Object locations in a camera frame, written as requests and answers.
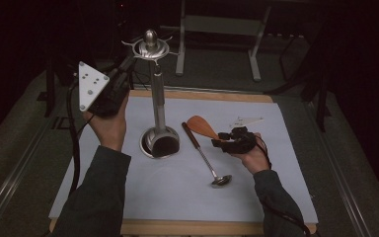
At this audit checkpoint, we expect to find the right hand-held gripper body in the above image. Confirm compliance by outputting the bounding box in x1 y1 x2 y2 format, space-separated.
221 116 265 155

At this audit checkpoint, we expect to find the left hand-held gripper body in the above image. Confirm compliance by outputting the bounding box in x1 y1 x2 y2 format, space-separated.
78 60 129 119

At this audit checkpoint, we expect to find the steel ladle with dark handle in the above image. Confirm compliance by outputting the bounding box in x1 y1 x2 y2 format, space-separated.
182 121 234 189

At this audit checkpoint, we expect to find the wooden rice spatula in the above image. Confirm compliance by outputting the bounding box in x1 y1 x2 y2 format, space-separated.
186 115 220 141

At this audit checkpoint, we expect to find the steel utensil rack stand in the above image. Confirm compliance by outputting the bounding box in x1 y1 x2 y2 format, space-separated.
121 29 181 160

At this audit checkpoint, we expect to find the person's right hand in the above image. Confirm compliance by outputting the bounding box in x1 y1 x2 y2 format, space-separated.
234 132 272 175

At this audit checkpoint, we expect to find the person's left hand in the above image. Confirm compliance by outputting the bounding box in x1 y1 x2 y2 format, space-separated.
82 96 128 152

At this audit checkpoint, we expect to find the black floor plate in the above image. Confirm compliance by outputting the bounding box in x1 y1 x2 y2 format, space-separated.
51 116 76 130

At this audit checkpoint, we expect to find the black metal stand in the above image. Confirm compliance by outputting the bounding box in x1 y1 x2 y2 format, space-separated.
36 55 114 119
265 33 333 133

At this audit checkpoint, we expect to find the white table mat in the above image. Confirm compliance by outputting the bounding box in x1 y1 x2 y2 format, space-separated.
48 94 320 224

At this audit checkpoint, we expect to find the left hand-held gripper cable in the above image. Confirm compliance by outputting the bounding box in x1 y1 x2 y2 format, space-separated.
66 81 96 199

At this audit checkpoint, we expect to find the hand-held gripper cable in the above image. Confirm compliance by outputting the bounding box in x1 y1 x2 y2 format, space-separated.
256 134 312 237
66 81 96 199

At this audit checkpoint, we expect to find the right hand-held gripper cable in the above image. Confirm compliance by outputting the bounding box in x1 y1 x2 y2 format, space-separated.
256 134 312 237

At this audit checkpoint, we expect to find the white metal frame stand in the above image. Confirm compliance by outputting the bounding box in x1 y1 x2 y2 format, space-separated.
160 0 272 83

